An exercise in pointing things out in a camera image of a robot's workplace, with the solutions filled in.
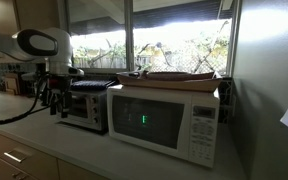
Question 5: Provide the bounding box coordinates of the small brown wooden platter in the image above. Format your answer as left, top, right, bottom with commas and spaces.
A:
145, 70, 216, 81

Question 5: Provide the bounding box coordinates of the large brown wooden tray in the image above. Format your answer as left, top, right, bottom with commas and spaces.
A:
116, 71, 224, 93

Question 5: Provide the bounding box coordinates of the wooden drawer front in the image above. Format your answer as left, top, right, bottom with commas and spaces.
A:
0, 155, 36, 180
0, 129, 60, 180

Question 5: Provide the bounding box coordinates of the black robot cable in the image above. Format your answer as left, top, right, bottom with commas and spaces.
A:
0, 75, 52, 127

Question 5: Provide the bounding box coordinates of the wooden base cabinet door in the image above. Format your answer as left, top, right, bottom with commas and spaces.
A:
57, 158, 109, 180

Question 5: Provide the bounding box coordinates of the silver drawer handle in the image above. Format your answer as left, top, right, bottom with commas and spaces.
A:
3, 149, 28, 164
11, 171, 30, 180

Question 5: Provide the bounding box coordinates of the white microwave oven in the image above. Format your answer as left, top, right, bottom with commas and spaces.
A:
106, 83, 221, 169

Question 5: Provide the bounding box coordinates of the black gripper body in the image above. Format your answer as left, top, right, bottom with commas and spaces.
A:
45, 75, 73, 104

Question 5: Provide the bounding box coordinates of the grey window frame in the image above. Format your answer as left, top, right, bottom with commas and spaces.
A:
57, 0, 242, 78

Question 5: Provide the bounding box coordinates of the silver toaster oven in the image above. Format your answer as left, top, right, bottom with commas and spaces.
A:
58, 89, 109, 134

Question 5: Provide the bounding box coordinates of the dark ribbed mat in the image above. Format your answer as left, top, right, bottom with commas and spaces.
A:
69, 79, 118, 92

